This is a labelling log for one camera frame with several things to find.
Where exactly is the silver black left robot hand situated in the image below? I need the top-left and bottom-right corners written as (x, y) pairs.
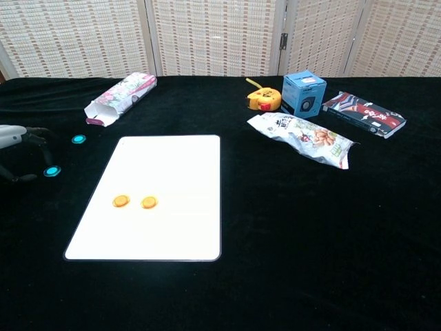
top-left (0, 124), bottom-right (59, 183)

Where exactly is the white rectangular board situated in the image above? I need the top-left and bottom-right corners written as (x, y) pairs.
top-left (63, 134), bottom-right (222, 263)

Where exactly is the woven folding screen panel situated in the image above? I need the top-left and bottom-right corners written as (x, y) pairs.
top-left (344, 0), bottom-right (441, 78)
top-left (278, 0), bottom-right (367, 78)
top-left (0, 0), bottom-right (154, 79)
top-left (144, 0), bottom-right (287, 77)

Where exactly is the floral pink paper box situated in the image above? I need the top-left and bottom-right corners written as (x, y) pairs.
top-left (83, 72), bottom-right (158, 128)

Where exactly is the yellow tape measure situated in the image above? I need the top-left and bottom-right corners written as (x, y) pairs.
top-left (245, 77), bottom-right (283, 112)

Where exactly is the black velvet tablecloth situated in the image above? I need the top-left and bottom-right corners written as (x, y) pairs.
top-left (0, 74), bottom-right (441, 331)

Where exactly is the silver snack bag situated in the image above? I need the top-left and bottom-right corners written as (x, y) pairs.
top-left (246, 112), bottom-right (356, 170)

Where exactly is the blue speaker carton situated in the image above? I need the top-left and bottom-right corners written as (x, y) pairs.
top-left (281, 70), bottom-right (327, 119)

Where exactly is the dark box with red print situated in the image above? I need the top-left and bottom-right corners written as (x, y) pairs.
top-left (322, 91), bottom-right (407, 139)

